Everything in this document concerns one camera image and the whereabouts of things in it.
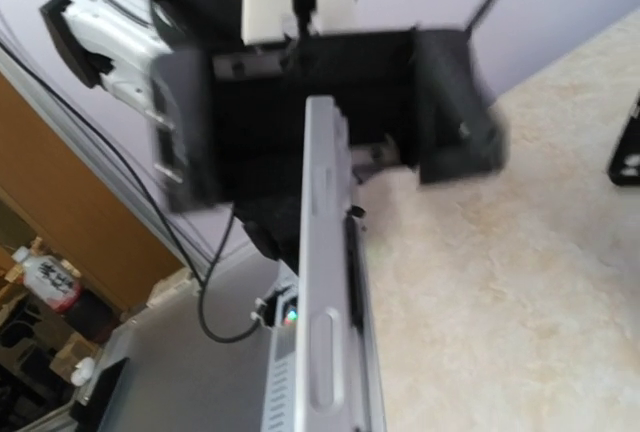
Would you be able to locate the red drink bottle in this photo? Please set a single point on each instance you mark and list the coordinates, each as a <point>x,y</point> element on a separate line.
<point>84,311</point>

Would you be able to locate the black bracket on frame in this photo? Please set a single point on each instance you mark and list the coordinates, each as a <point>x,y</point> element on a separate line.
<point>93,411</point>

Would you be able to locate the large silver phone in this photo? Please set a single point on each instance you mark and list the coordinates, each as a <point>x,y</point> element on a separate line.
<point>322,401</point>

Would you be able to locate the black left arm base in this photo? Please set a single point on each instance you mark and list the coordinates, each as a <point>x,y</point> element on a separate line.
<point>270,232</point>

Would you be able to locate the left aluminium corner post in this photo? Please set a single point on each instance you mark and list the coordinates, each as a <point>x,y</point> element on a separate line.
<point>120,178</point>

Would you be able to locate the white earbud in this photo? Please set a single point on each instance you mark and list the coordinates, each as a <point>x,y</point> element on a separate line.
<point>83,372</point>

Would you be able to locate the light blue phone case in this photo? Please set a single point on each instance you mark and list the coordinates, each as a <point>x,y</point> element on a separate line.
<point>370,393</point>

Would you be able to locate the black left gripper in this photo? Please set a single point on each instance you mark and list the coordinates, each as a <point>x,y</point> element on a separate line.
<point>233,125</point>

